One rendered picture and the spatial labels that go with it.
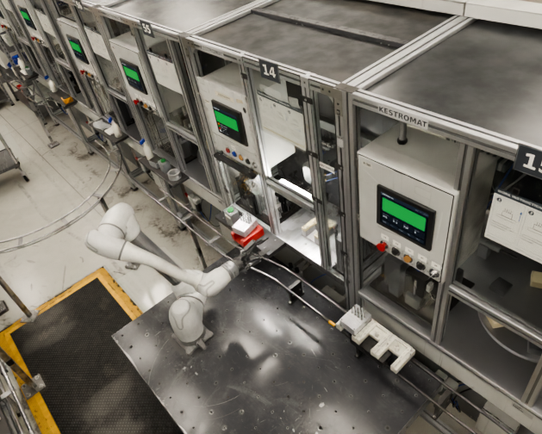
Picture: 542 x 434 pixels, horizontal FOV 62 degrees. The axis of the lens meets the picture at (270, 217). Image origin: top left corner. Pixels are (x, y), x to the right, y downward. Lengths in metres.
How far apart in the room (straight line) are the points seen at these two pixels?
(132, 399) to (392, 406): 1.82
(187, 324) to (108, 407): 1.18
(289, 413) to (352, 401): 0.31
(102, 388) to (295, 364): 1.59
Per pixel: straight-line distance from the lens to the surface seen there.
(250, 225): 2.69
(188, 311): 2.47
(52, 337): 4.07
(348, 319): 2.30
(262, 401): 2.41
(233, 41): 2.38
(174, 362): 2.64
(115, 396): 3.51
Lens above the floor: 2.81
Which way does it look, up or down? 41 degrees down
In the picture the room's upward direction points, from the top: 11 degrees counter-clockwise
